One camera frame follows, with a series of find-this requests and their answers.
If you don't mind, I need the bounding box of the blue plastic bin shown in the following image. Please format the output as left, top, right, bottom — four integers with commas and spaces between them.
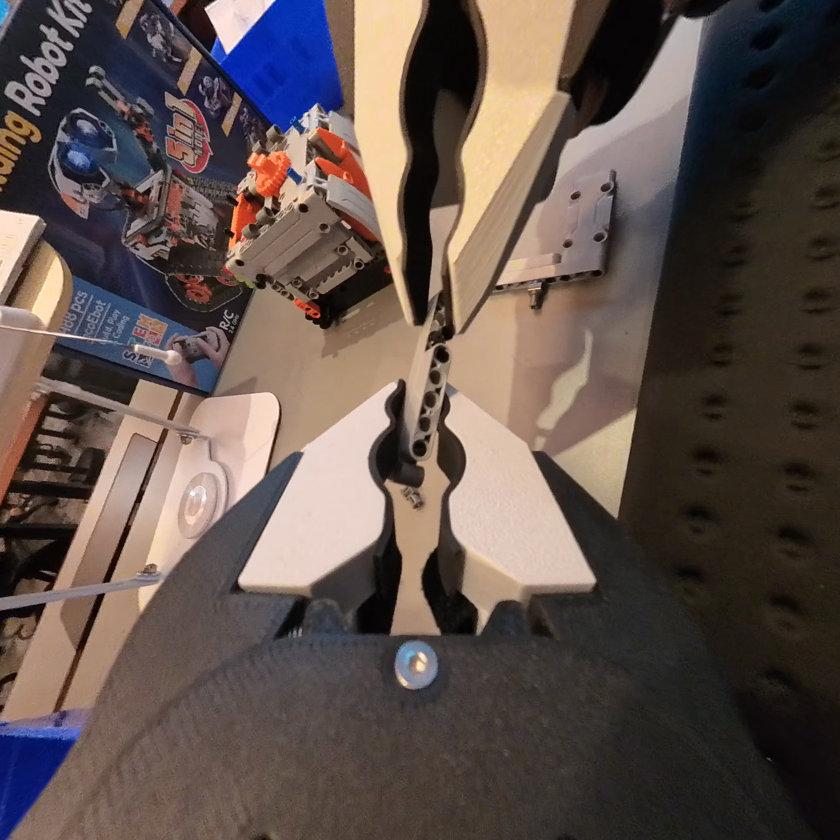
0, 707, 91, 840

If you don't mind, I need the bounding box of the grey and black toy vehicle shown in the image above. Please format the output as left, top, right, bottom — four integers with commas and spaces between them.
223, 104, 401, 330

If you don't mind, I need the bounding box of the metal rod with knob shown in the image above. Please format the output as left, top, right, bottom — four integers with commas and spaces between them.
0, 307, 183, 367

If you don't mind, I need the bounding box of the blue printed toy box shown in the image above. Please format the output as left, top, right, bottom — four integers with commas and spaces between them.
0, 0, 275, 396

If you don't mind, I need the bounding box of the pale wooden side board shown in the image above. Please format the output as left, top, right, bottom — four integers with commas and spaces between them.
0, 377, 191, 723

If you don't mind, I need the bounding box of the white stand base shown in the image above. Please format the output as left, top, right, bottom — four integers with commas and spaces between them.
176, 392, 283, 546

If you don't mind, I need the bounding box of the white shelf board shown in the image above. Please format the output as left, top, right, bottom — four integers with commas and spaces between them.
0, 209, 74, 487

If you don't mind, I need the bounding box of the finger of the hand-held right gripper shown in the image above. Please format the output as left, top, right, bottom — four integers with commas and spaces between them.
354, 0, 447, 327
446, 0, 595, 332

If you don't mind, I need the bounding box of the metal stand bar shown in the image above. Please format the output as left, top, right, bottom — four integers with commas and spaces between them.
36, 377, 200, 444
0, 563, 163, 613

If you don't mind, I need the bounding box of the long light grey holed beam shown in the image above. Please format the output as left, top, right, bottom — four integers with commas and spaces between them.
406, 294, 455, 460

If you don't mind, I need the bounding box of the blue bin with white label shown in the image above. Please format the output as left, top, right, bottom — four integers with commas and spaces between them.
209, 0, 347, 127

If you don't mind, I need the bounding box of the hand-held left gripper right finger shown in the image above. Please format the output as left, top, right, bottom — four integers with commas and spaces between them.
441, 387, 597, 599

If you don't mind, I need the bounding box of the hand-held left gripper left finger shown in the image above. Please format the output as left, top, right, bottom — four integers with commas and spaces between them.
239, 381, 406, 601

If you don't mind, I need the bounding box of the grey rectangular holed panel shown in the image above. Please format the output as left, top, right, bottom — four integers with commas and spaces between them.
492, 169, 618, 310

